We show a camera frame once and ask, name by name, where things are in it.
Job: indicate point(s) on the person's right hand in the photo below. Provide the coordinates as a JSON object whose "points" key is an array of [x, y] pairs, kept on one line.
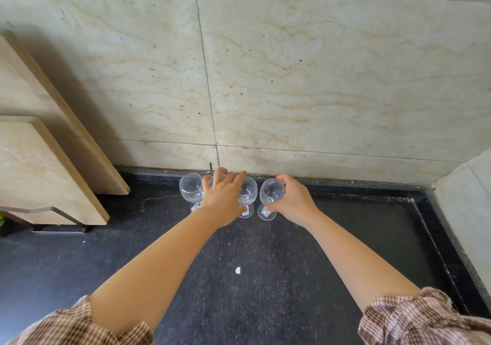
{"points": [[297, 204]]}

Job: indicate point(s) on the checked shirt sleeve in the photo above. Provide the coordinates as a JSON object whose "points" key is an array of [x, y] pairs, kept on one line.
{"points": [[425, 320], [76, 327]]}

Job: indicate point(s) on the metal board rack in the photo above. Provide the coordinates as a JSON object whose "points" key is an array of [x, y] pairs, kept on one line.
{"points": [[57, 229]]}

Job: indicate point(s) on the person's right thumb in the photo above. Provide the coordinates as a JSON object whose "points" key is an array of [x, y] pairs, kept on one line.
{"points": [[275, 204]]}

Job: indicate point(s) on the small wooden cutting board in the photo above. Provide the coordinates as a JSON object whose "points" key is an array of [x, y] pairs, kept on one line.
{"points": [[38, 168]]}

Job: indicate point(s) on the clear wine glass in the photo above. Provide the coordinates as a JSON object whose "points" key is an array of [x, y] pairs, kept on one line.
{"points": [[211, 180], [271, 192], [190, 189], [247, 195]]}

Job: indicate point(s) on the person's right forearm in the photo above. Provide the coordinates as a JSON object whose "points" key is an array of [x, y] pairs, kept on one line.
{"points": [[356, 256]]}

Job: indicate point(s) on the checked right shirt sleeve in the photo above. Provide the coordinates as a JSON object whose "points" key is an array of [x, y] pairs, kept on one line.
{"points": [[425, 320]]}

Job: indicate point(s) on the person's left hand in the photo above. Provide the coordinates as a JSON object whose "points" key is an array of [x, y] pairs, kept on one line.
{"points": [[222, 202]]}

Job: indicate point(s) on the person's left little finger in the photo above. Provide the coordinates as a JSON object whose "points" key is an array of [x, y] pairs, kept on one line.
{"points": [[205, 183]]}

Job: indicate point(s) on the person's left middle finger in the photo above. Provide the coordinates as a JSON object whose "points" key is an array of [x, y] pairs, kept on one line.
{"points": [[230, 178]]}

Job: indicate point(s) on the person's left forearm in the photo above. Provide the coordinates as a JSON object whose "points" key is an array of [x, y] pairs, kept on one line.
{"points": [[161, 272]]}

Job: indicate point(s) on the checked left shirt sleeve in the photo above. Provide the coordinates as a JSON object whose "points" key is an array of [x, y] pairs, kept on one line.
{"points": [[76, 327]]}

